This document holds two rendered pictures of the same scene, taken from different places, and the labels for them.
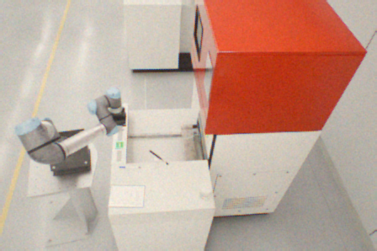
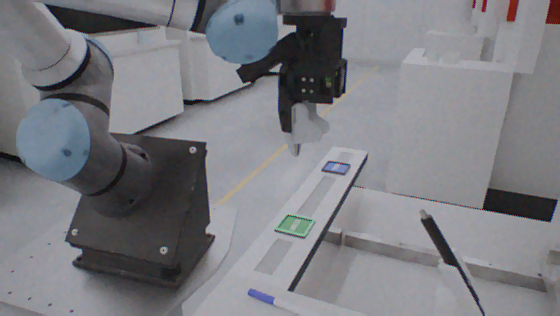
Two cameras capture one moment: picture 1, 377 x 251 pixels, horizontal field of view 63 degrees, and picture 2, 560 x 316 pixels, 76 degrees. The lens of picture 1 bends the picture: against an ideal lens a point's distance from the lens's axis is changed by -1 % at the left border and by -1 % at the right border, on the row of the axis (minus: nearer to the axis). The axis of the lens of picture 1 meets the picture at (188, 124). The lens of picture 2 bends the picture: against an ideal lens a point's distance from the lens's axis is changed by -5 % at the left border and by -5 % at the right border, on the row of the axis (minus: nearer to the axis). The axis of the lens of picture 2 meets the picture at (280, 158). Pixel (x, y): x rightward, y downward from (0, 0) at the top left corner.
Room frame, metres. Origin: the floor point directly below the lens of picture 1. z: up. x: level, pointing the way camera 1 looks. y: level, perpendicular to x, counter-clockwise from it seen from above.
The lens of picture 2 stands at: (0.77, 0.16, 1.33)
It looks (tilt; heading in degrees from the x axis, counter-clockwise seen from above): 23 degrees down; 33
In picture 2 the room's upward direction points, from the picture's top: straight up
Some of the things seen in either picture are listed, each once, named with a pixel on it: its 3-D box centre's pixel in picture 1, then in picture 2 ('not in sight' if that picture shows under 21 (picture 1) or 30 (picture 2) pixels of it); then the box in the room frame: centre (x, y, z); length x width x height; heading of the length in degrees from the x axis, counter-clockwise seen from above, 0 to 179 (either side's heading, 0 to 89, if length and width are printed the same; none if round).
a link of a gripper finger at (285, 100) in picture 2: not in sight; (289, 102); (1.22, 0.45, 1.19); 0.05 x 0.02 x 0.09; 10
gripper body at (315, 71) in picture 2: (118, 116); (312, 59); (1.25, 0.43, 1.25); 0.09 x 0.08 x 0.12; 100
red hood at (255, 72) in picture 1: (259, 52); not in sight; (1.65, -0.39, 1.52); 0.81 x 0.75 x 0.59; 10
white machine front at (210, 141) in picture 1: (202, 109); not in sight; (1.60, -0.09, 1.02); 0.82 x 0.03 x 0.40; 10
